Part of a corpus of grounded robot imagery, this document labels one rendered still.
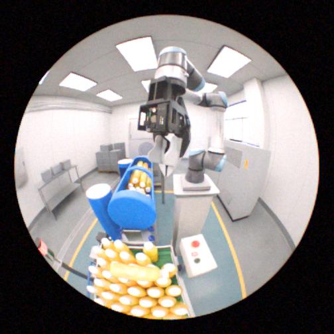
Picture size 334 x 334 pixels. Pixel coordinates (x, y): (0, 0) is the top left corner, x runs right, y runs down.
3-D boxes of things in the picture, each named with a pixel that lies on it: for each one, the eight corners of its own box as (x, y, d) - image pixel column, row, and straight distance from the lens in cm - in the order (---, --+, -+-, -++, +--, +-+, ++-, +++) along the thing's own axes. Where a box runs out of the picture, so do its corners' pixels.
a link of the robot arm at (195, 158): (192, 162, 83) (193, 146, 80) (207, 166, 78) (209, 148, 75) (184, 167, 73) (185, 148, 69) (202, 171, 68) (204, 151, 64)
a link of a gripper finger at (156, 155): (142, 177, 22) (144, 134, 21) (158, 171, 27) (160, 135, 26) (154, 181, 21) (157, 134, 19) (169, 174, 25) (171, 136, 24)
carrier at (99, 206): (126, 248, 157) (132, 234, 168) (100, 201, 91) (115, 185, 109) (109, 242, 169) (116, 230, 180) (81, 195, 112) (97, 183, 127)
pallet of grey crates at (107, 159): (127, 167, 487) (124, 142, 464) (120, 174, 420) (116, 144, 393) (107, 167, 547) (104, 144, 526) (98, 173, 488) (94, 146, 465)
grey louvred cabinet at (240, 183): (216, 177, 396) (221, 138, 365) (248, 217, 254) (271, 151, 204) (203, 177, 375) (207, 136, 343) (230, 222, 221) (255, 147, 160)
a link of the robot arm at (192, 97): (195, 95, 86) (144, 77, 47) (208, 94, 82) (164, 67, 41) (196, 108, 83) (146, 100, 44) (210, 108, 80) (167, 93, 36)
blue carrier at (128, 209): (154, 174, 139) (150, 154, 130) (160, 228, 68) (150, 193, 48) (133, 177, 143) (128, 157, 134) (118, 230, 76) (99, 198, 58)
